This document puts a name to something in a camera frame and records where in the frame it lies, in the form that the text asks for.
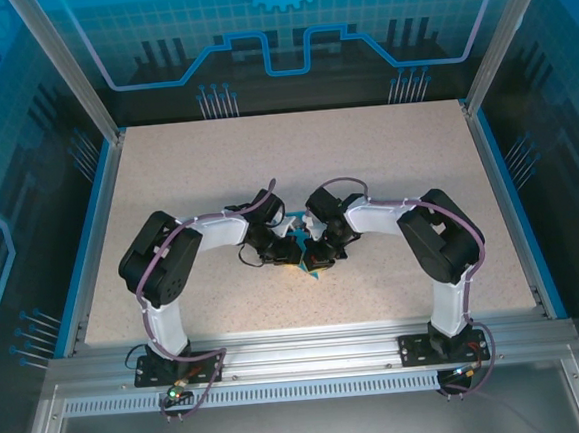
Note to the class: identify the blue paper sheet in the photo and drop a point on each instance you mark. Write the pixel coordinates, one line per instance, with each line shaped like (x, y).
(299, 237)

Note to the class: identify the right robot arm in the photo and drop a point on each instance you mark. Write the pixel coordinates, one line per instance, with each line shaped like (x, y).
(441, 237)

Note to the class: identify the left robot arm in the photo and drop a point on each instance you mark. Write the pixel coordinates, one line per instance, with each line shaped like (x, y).
(160, 259)

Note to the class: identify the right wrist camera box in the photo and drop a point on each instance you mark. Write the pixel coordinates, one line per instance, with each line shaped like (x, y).
(312, 224)

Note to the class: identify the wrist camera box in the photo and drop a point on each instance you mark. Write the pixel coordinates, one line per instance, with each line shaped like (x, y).
(287, 225)
(312, 224)

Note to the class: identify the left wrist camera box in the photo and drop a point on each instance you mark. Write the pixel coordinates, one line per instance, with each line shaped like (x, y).
(287, 225)

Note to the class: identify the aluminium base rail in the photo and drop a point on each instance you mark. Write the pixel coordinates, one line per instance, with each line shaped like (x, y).
(310, 347)

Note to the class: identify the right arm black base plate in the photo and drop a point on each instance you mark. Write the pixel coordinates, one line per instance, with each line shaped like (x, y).
(415, 349)

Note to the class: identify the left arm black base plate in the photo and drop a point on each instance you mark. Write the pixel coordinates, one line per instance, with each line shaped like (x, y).
(201, 371)

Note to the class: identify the aluminium side rail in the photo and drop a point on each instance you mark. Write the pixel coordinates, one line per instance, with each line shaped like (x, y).
(497, 180)
(102, 211)

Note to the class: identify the aluminium corner post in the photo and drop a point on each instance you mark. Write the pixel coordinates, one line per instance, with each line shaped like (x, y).
(67, 68)
(506, 34)

